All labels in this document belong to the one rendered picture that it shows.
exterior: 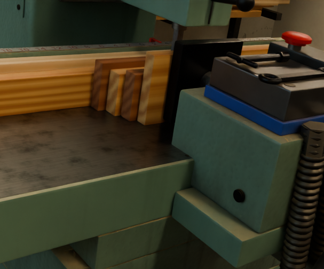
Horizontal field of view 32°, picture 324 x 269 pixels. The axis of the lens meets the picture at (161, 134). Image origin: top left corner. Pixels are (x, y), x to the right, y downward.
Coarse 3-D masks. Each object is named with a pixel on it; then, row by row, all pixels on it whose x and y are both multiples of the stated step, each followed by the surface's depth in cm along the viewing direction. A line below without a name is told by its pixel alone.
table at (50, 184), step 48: (0, 144) 52; (48, 144) 53; (96, 144) 55; (144, 144) 56; (0, 192) 44; (48, 192) 45; (96, 192) 48; (144, 192) 52; (192, 192) 55; (0, 240) 44; (48, 240) 47; (240, 240) 48
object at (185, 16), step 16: (128, 0) 70; (144, 0) 68; (160, 0) 65; (176, 0) 63; (192, 0) 62; (208, 0) 63; (160, 16) 66; (176, 16) 63; (192, 16) 63; (208, 16) 64; (224, 16) 66
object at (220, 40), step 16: (176, 48) 59; (192, 48) 59; (208, 48) 60; (224, 48) 61; (240, 48) 63; (176, 64) 59; (192, 64) 59; (208, 64) 61; (176, 80) 59; (192, 80) 60; (208, 80) 60; (176, 96) 60; (176, 112) 61
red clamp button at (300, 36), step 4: (288, 32) 56; (292, 32) 56; (296, 32) 56; (284, 36) 55; (288, 36) 55; (292, 36) 55; (296, 36) 55; (300, 36) 55; (304, 36) 55; (308, 36) 55; (288, 40) 55; (292, 40) 55; (296, 40) 55; (300, 40) 55; (304, 40) 55; (308, 40) 55; (292, 44) 55; (296, 44) 55; (300, 44) 55; (304, 44) 55
